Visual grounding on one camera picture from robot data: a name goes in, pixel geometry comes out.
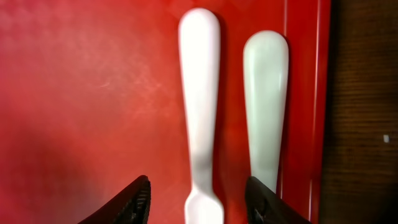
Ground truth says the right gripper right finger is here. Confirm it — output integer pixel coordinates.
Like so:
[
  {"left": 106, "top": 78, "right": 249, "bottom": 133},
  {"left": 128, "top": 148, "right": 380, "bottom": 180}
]
[{"left": 244, "top": 176, "right": 311, "bottom": 224}]

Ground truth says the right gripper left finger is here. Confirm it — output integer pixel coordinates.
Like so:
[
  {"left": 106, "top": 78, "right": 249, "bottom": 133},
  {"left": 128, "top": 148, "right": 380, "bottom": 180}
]
[{"left": 79, "top": 175, "right": 151, "bottom": 224}]

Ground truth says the white plastic spoon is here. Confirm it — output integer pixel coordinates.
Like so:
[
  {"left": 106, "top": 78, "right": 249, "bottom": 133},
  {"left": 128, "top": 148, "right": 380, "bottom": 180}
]
[{"left": 243, "top": 30, "right": 289, "bottom": 192}]

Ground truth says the white plastic fork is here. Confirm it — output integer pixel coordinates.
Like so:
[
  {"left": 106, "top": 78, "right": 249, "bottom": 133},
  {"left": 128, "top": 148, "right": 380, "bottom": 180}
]
[{"left": 178, "top": 8, "right": 224, "bottom": 224}]

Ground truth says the red serving tray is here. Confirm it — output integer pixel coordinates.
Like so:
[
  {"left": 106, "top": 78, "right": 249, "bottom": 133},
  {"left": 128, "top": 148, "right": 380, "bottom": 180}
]
[{"left": 1, "top": 0, "right": 331, "bottom": 223}]

